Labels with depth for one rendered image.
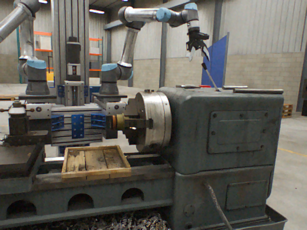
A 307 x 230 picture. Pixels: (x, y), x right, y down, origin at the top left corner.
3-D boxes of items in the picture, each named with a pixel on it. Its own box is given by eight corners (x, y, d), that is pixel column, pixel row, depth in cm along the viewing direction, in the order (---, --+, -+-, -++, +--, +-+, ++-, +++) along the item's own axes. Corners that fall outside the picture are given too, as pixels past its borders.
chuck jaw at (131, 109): (142, 119, 127) (139, 100, 133) (144, 114, 123) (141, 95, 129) (121, 119, 124) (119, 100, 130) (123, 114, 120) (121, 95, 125)
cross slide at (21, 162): (42, 142, 133) (41, 134, 132) (26, 173, 93) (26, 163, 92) (8, 143, 128) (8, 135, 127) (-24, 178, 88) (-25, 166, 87)
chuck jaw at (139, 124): (145, 117, 121) (152, 118, 109) (145, 127, 121) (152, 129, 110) (123, 117, 118) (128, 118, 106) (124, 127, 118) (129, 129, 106)
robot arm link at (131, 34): (109, 77, 189) (123, 5, 170) (122, 77, 201) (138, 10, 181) (118, 83, 183) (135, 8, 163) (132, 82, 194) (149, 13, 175)
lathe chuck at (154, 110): (145, 138, 144) (148, 87, 136) (161, 162, 115) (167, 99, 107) (130, 138, 142) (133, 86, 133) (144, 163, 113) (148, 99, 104)
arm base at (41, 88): (26, 93, 164) (25, 78, 163) (49, 93, 171) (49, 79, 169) (25, 95, 151) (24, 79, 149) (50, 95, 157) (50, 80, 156)
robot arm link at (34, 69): (31, 79, 151) (30, 58, 148) (23, 78, 160) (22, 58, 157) (50, 80, 159) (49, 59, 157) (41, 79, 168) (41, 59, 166)
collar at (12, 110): (28, 111, 118) (28, 106, 117) (25, 114, 110) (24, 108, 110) (10, 111, 115) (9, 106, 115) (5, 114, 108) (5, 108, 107)
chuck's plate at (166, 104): (150, 137, 145) (154, 87, 137) (168, 161, 117) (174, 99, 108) (145, 138, 144) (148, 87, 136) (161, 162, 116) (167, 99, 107)
